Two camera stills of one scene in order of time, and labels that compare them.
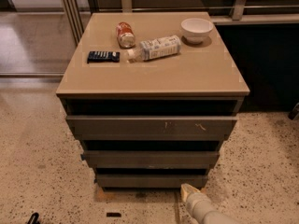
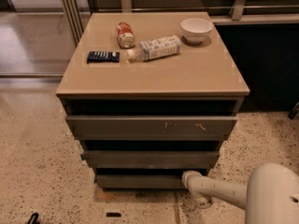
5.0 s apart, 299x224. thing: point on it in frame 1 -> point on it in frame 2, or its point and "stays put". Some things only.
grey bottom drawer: (150, 180) stays put
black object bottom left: (34, 218) stays put
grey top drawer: (150, 127) stays put
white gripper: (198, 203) -> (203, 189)
